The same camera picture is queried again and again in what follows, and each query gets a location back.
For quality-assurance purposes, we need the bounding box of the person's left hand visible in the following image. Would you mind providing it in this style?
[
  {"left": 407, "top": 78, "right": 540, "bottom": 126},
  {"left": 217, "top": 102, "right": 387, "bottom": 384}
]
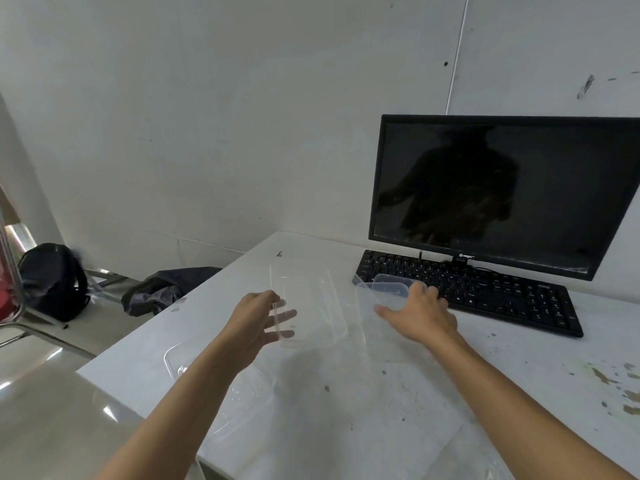
[{"left": 212, "top": 289, "right": 298, "bottom": 375}]

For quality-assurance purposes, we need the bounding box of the person's right hand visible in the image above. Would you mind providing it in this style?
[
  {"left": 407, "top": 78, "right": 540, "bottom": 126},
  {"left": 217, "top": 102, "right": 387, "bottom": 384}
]
[{"left": 373, "top": 283, "right": 459, "bottom": 353}]

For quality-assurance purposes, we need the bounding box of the clear container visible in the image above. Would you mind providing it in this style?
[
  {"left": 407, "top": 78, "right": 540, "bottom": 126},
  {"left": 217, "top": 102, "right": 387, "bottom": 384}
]
[{"left": 269, "top": 264, "right": 349, "bottom": 351}]

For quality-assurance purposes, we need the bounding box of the black garbage bag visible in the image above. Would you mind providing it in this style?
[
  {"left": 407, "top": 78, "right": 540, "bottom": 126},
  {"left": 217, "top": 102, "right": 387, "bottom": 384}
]
[{"left": 121, "top": 266, "right": 223, "bottom": 317}]

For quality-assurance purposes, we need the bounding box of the person's left forearm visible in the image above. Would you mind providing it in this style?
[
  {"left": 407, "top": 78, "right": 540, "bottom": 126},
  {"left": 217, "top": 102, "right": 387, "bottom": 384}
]
[{"left": 97, "top": 339, "right": 251, "bottom": 480}]

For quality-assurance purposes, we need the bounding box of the person's right forearm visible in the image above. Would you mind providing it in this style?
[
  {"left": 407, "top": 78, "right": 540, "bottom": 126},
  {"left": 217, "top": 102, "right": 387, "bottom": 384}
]
[{"left": 427, "top": 329, "right": 636, "bottom": 480}]

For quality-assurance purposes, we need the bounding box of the black keyboard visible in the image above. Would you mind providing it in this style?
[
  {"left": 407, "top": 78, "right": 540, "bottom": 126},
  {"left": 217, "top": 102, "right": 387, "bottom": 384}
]
[{"left": 353, "top": 249, "right": 585, "bottom": 339}]

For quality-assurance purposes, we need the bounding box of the white table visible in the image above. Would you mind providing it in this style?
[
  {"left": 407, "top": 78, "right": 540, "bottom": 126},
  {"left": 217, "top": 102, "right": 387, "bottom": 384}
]
[{"left": 75, "top": 230, "right": 640, "bottom": 480}]

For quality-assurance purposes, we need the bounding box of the black computer monitor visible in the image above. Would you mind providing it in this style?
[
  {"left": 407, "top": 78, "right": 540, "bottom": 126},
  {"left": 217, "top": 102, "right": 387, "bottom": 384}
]
[{"left": 367, "top": 113, "right": 640, "bottom": 283}]

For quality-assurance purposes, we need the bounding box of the black backpack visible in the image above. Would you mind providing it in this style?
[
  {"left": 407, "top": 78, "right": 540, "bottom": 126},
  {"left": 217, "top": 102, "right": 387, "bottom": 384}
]
[{"left": 17, "top": 242, "right": 92, "bottom": 323}]

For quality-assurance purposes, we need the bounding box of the grey metal folding frame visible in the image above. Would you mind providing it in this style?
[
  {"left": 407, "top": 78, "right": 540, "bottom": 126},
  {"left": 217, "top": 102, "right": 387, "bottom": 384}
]
[{"left": 82, "top": 267, "right": 136, "bottom": 298}]

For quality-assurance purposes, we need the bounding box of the red chair with chrome frame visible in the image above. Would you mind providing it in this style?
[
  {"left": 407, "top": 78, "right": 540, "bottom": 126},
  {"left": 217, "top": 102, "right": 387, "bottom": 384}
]
[{"left": 0, "top": 194, "right": 97, "bottom": 361}]

